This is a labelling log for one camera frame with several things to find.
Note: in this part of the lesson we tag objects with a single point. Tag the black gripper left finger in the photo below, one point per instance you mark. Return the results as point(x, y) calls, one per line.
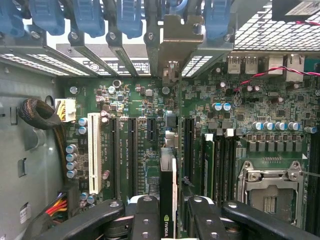
point(147, 225)

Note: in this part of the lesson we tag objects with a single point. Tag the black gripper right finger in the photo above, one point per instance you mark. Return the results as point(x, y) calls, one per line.
point(207, 225)

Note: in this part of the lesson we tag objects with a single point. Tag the black RAM slot white latches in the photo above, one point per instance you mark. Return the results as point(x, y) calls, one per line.
point(226, 170)

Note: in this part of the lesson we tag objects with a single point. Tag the long black expansion slot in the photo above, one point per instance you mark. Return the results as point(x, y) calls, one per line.
point(133, 157)
point(190, 150)
point(115, 157)

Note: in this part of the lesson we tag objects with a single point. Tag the metal CPU socket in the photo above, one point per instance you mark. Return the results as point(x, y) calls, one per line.
point(270, 180)

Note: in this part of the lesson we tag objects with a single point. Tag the white expansion slot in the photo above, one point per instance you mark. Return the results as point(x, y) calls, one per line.
point(94, 150)

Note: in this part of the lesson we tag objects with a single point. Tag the short black expansion slot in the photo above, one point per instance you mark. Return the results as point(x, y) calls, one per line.
point(151, 128)

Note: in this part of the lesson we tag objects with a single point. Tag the green motherboard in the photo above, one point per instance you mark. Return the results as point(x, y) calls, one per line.
point(140, 100)

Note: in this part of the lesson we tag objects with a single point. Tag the open black PC case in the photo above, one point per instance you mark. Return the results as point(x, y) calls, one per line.
point(30, 155)

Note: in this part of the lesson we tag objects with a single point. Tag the white power connector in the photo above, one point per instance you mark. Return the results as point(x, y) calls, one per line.
point(68, 107)

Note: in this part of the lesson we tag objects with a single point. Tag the perforated metal slot cover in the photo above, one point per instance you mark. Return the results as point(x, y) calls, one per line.
point(200, 62)

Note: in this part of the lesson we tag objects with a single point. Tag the blue slot retainer clip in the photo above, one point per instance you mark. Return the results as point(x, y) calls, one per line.
point(129, 17)
point(175, 6)
point(90, 17)
point(47, 17)
point(217, 17)
point(11, 17)

